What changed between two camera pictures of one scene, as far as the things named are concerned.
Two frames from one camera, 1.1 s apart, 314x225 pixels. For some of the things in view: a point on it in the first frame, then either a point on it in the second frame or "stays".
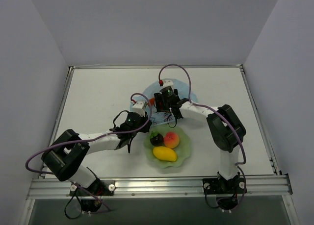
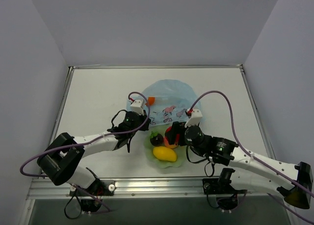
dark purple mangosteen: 156,138 stays
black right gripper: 165,107 → 175,133
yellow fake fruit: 164,153 stays
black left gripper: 146,123 stays
